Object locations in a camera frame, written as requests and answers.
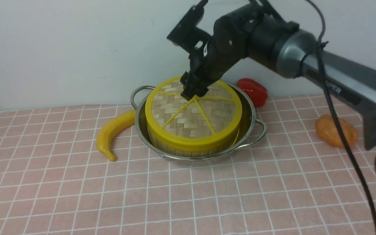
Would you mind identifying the pink checkered tablecloth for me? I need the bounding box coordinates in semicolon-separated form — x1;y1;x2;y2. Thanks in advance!
0;95;375;235

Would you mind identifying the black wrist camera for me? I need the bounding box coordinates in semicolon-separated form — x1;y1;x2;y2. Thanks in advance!
166;0;212;54

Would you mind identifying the yellow rimmed bamboo steamer lid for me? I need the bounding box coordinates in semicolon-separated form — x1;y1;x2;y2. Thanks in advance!
144;77;242;157

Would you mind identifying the orange potato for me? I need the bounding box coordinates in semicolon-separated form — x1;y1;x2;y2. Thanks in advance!
315;114;358;149

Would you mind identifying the red bell pepper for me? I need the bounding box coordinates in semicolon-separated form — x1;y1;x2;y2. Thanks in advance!
236;78;268;108

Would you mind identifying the stainless steel pot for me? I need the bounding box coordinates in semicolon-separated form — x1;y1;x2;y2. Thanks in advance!
130;84;267;167

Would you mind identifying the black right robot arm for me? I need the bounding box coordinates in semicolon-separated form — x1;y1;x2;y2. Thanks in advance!
167;0;376;170

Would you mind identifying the yellow rimmed bamboo steamer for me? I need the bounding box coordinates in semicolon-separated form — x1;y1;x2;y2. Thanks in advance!
148;123;239;158

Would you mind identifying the black cable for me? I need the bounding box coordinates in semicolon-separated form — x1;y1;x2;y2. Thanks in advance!
305;0;376;235

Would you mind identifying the yellow banana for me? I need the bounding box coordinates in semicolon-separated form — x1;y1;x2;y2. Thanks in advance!
96;109;137;162

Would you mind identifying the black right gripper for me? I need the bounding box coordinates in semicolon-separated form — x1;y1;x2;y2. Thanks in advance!
180;13;248;100

